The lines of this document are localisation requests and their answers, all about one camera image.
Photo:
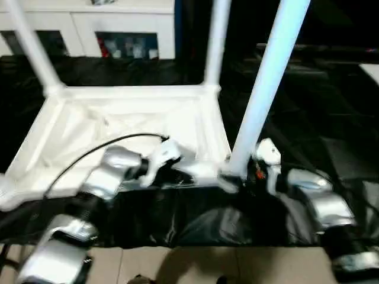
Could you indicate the white plastic table top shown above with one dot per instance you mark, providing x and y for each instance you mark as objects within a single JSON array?
[{"x": 118, "y": 118}]

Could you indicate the white plastic table leg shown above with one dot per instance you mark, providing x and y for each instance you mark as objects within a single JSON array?
[
  {"x": 266, "y": 74},
  {"x": 4, "y": 189},
  {"x": 217, "y": 44},
  {"x": 35, "y": 44}
]

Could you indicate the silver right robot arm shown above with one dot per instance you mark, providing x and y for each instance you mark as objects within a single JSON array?
[{"x": 325, "y": 204}]

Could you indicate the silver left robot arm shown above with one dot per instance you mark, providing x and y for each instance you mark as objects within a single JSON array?
[{"x": 115, "y": 165}]

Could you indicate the grey robot right foot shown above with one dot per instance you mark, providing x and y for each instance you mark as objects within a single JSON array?
[{"x": 221, "y": 280}]

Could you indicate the grey robot foot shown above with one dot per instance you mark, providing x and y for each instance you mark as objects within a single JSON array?
[
  {"x": 221, "y": 280},
  {"x": 139, "y": 280}
]

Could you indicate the grey robot left foot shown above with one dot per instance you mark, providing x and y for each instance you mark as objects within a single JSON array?
[{"x": 139, "y": 280}]

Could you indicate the long black bar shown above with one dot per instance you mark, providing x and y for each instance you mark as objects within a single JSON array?
[{"x": 319, "y": 48}]

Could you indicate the red bottle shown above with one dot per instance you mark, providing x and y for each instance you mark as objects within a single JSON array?
[{"x": 103, "y": 48}]

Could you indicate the white flat sheet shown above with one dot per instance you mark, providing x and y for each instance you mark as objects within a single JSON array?
[{"x": 371, "y": 74}]

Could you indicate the white glass-door cabinet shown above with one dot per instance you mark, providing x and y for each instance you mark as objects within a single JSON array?
[{"x": 83, "y": 23}]

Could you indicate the dark objects on cabinet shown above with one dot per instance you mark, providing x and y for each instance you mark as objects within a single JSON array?
[{"x": 102, "y": 1}]

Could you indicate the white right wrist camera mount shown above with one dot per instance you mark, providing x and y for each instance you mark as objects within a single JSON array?
[{"x": 269, "y": 154}]

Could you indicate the dark folding stand frame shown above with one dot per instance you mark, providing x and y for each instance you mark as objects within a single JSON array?
[{"x": 9, "y": 257}]

